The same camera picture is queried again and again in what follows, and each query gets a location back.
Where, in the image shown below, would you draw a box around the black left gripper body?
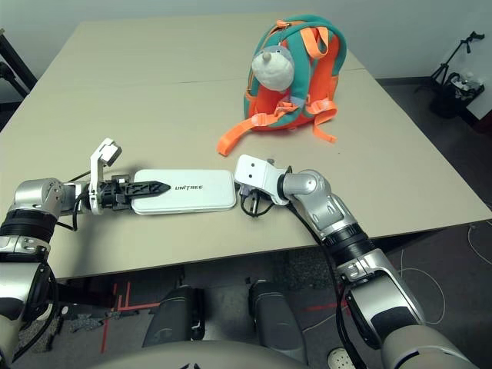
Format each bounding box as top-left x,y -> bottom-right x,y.
98,175 -> 134,213

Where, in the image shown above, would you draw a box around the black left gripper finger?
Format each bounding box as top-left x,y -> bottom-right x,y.
123,179 -> 171,198

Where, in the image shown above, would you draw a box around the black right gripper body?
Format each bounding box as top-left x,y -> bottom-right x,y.
238,183 -> 270,211

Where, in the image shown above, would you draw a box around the white Unitree pencil case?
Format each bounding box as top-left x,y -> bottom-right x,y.
130,168 -> 238,216

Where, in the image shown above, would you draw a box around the grey and white plush toy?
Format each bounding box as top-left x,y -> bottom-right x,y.
251,43 -> 298,92

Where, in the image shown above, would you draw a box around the orange and teal backpack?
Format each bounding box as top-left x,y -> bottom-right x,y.
216,14 -> 349,157

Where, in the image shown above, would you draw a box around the red floor tape lines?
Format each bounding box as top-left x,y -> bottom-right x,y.
100,281 -> 161,354

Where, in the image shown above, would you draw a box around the grey right robot leg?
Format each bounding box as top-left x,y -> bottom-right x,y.
248,279 -> 308,364

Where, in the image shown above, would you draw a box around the grey robot leg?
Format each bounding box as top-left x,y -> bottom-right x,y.
142,286 -> 207,349
248,279 -> 308,364

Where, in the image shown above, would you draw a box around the grey carpet scrap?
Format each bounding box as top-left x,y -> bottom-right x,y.
67,313 -> 105,334

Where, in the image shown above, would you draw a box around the grey left robot leg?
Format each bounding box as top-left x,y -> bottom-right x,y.
142,286 -> 207,349

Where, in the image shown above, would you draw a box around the black metal stand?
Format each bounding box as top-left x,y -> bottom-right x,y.
0,28 -> 39,105

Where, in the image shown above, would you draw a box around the beige robot torso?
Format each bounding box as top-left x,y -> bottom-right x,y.
86,340 -> 308,369

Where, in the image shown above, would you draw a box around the white perforated shoe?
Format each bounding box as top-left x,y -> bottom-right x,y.
326,346 -> 358,369

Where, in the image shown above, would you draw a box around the black trash bin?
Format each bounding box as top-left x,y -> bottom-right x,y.
430,71 -> 485,119

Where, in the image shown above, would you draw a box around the black tripod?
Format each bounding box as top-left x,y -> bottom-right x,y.
414,30 -> 487,93

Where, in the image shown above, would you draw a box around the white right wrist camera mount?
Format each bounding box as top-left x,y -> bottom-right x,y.
233,154 -> 290,205

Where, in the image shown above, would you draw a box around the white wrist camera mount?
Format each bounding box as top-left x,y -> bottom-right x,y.
88,137 -> 124,214
233,154 -> 290,205

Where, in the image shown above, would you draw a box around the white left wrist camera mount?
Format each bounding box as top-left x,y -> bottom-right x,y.
88,137 -> 124,214

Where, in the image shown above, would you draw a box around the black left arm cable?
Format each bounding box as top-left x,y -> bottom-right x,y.
57,171 -> 95,232

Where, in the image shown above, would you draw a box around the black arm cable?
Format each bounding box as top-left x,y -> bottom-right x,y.
57,171 -> 95,232
238,165 -> 370,369

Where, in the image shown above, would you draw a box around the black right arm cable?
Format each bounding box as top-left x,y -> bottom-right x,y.
238,165 -> 370,369

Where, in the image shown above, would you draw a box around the white floor cable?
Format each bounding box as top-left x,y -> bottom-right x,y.
397,221 -> 492,327

